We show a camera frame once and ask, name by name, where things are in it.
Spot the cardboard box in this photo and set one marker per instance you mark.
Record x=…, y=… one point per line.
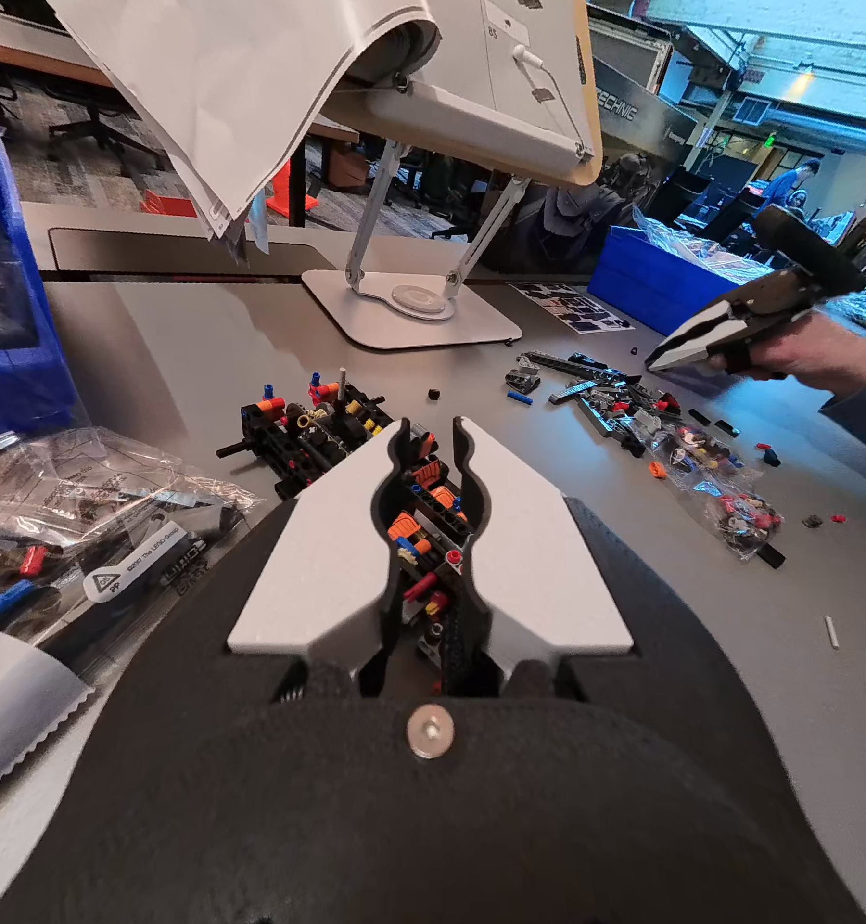
x=348, y=170

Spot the black lego tile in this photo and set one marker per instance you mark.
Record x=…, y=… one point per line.
x=726, y=428

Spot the small white lego rod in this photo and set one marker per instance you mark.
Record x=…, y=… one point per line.
x=831, y=632

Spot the dark lego box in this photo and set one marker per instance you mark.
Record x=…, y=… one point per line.
x=620, y=195

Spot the white folding stand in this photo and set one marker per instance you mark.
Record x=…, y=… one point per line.
x=404, y=317

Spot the black office chair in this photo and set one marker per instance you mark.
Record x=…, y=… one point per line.
x=90, y=119

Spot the small bag of red pieces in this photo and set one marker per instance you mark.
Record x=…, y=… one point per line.
x=747, y=520

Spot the blue plastic bin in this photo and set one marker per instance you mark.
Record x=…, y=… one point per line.
x=14, y=390
x=635, y=281

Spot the sticker sheet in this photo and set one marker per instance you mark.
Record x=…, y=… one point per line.
x=570, y=310

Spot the orange traffic cone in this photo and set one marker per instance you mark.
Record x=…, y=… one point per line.
x=283, y=195

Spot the clear bag of lego parts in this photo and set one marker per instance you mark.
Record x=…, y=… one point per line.
x=79, y=505

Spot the pile of lego pieces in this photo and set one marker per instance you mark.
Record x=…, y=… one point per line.
x=606, y=408

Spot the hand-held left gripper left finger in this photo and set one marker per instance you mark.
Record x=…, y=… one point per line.
x=317, y=570

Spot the red plastic object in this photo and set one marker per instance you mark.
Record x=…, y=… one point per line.
x=166, y=206

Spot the wooden desk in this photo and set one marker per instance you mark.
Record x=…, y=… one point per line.
x=36, y=61

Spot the person's right hand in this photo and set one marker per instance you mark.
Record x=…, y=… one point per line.
x=815, y=354

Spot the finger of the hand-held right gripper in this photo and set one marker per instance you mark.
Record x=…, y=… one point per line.
x=707, y=321
x=693, y=355

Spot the white instruction booklet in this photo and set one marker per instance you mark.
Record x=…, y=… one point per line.
x=245, y=86

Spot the small bag of blue pieces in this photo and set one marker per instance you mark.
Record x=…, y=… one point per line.
x=693, y=455

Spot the partly built lego model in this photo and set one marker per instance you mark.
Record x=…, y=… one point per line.
x=310, y=433

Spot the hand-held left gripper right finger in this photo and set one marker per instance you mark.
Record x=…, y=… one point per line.
x=541, y=570

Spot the dark grey angled lego piece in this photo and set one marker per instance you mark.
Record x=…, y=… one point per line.
x=523, y=379

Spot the crumpled clear plastic bags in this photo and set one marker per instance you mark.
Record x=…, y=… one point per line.
x=693, y=249

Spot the black lego brick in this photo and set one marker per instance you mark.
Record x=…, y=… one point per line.
x=771, y=556

